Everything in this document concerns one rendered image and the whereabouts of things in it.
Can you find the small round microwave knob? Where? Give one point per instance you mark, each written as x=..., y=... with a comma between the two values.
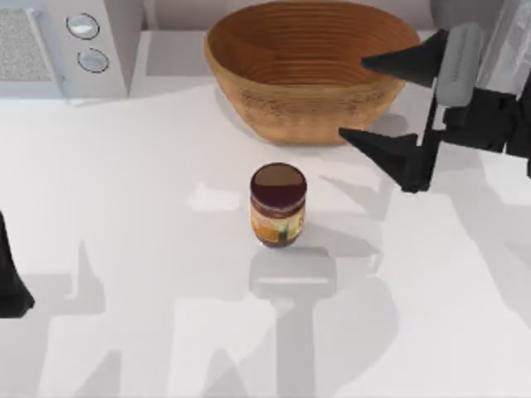
x=93, y=60

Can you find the dark jar with orange label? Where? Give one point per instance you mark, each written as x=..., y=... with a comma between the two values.
x=279, y=207

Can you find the large round microwave knob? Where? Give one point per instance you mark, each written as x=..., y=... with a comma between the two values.
x=82, y=25

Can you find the pale microwave oven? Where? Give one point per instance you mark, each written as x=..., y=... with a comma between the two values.
x=120, y=49

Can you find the microwave door with mesh window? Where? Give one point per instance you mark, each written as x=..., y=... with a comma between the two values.
x=20, y=45

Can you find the pale grey rounded box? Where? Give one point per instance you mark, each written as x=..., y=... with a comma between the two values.
x=458, y=66

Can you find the brown woven basket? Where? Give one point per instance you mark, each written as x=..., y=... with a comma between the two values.
x=307, y=95

